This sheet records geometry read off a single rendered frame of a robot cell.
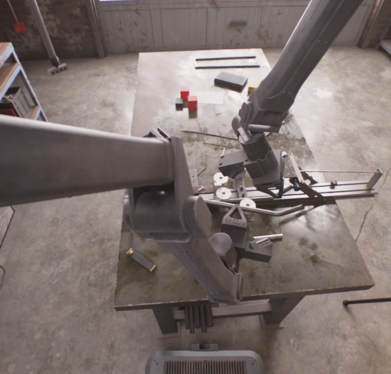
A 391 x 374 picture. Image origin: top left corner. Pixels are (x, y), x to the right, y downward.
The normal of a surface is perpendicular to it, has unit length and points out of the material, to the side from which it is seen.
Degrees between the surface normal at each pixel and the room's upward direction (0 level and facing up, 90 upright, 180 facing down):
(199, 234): 94
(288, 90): 104
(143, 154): 71
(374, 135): 0
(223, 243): 17
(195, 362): 0
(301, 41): 80
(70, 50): 90
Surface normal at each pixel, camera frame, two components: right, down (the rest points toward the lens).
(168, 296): 0.00, -0.65
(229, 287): 0.86, -0.12
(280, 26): 0.08, 0.76
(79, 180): 0.94, 0.00
